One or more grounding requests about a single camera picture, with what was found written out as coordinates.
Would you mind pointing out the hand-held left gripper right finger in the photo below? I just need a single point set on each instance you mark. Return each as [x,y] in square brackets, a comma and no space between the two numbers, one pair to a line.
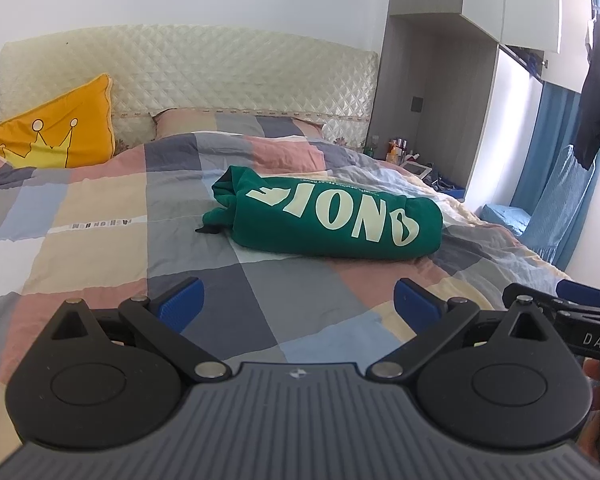
[417,305]

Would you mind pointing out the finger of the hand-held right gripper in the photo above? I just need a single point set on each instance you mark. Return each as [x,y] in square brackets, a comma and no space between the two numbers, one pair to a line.
[545,300]
[585,292]

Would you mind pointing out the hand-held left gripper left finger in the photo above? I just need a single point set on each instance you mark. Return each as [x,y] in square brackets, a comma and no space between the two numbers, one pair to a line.
[180,305]

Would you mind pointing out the green hoodie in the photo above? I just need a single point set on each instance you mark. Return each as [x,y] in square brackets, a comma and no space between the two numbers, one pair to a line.
[330,215]

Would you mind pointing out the person's right hand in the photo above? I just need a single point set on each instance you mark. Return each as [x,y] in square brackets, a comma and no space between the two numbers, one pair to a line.
[592,430]

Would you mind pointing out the checked patchwork blanket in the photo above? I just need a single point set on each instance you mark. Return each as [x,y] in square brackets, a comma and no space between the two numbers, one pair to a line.
[105,220]

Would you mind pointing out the blue storage box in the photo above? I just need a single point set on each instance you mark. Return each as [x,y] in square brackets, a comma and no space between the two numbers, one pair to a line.
[450,189]

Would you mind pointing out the blue curtain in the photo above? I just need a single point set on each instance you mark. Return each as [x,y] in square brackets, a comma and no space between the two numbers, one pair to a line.
[555,170]

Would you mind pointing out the cluster of small bottles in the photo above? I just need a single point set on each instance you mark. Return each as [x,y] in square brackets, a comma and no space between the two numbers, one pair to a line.
[400,150]

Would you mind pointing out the green bottle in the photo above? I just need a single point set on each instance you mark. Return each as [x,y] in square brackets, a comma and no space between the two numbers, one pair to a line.
[369,146]

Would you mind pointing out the checked pillow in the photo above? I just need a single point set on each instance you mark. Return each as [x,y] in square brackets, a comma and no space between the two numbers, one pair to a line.
[240,122]

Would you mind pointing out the dark wardrobe socket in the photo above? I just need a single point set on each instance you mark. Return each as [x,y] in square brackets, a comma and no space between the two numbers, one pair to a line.
[416,104]

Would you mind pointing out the orange crown pillow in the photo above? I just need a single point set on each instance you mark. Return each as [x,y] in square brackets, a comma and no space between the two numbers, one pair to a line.
[55,125]

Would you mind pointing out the cream quilted headboard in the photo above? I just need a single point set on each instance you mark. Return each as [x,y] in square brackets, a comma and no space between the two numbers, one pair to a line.
[205,65]

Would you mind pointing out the grey and white wardrobe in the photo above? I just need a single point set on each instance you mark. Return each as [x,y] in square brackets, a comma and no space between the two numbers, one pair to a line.
[440,60]

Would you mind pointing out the white picture frame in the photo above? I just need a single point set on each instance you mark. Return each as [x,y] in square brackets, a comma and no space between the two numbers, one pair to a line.
[415,169]

